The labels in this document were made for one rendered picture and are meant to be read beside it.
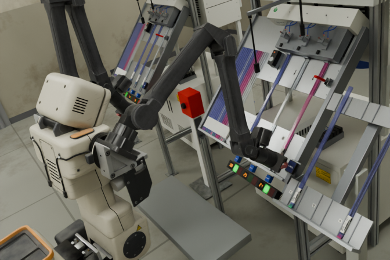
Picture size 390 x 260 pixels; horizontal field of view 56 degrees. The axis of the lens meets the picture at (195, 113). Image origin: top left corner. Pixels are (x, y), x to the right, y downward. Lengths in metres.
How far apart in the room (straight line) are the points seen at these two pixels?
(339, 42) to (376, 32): 0.14
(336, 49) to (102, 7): 4.09
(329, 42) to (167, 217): 1.03
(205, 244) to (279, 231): 0.91
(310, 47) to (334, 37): 0.11
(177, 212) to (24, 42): 3.73
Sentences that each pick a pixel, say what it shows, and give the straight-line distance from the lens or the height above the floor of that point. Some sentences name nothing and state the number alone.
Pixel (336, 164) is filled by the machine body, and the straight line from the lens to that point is 1.84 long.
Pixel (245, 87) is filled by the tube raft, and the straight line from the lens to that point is 1.91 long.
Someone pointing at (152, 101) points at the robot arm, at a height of 1.28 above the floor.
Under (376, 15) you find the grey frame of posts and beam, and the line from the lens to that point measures 1.65.
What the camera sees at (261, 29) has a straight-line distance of 2.05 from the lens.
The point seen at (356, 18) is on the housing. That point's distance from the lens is 1.64.
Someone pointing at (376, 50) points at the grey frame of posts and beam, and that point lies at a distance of 1.69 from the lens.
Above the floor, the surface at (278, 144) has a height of 0.80.
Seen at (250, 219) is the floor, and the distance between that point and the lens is 2.48.
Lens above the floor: 1.71
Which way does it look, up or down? 26 degrees down
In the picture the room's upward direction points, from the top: 13 degrees counter-clockwise
